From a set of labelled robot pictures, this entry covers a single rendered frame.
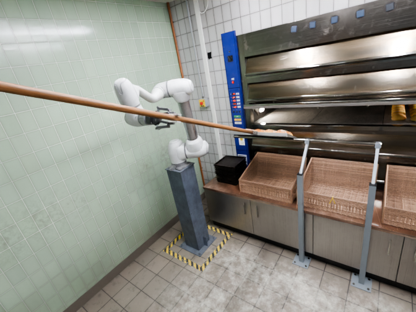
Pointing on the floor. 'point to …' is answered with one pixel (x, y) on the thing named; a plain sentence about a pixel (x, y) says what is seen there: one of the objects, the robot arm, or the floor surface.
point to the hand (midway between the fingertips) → (174, 117)
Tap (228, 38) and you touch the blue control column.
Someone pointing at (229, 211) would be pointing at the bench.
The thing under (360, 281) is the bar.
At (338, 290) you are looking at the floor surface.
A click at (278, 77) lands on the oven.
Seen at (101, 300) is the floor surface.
